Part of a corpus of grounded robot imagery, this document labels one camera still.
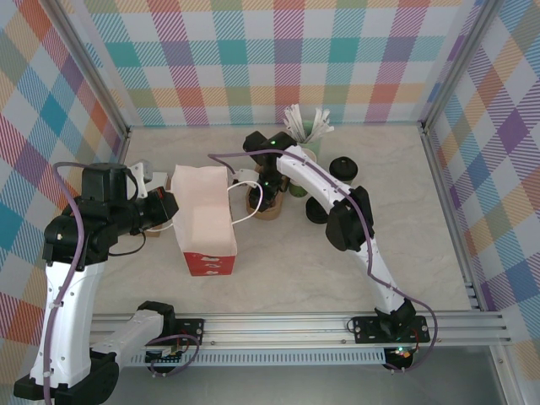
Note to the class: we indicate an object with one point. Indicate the red white paper bag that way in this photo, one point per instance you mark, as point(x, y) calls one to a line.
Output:
point(202, 202)

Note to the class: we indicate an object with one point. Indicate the green cup with black lid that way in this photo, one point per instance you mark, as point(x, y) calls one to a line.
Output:
point(343, 166)

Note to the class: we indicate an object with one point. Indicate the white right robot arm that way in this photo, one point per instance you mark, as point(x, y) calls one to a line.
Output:
point(308, 173)

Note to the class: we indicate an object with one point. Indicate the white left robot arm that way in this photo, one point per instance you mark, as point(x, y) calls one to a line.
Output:
point(67, 316)

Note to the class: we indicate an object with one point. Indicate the brown pulp cup carrier stack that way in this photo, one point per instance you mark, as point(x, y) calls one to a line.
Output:
point(270, 213)

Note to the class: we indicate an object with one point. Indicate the stack of paper cups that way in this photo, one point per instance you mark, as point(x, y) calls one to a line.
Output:
point(311, 154)

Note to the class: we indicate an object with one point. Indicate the mint green straw holder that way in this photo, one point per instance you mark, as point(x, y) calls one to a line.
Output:
point(312, 145)

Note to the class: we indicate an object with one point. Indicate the paper wrapped straw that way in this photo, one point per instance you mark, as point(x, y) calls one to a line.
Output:
point(295, 121)
point(322, 120)
point(325, 130)
point(291, 122)
point(299, 120)

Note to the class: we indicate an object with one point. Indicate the left circuit board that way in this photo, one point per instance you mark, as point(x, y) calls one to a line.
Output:
point(164, 358)

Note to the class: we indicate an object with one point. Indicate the circuit board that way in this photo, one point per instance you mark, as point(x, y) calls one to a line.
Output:
point(164, 358)
point(403, 353)

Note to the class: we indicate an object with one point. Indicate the right circuit board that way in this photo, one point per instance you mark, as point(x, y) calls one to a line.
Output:
point(403, 353)

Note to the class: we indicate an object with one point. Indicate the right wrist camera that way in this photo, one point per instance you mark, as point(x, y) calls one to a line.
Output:
point(246, 173)

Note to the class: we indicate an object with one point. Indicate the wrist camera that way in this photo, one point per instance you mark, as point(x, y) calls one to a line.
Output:
point(246, 173)
point(145, 171)

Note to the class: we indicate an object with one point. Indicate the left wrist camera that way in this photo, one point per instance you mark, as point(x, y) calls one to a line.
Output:
point(145, 171)

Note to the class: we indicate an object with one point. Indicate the aluminium frame side rail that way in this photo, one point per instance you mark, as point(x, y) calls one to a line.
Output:
point(451, 211)
point(120, 147)

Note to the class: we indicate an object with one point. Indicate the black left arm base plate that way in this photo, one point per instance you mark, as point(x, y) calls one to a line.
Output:
point(192, 331)

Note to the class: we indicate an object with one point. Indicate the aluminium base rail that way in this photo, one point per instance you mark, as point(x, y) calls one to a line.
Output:
point(274, 327)

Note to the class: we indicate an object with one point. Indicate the aluminium frame post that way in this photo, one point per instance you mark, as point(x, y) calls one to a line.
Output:
point(90, 67)
point(457, 67)

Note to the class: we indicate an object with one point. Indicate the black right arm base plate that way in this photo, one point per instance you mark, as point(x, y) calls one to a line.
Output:
point(367, 329)

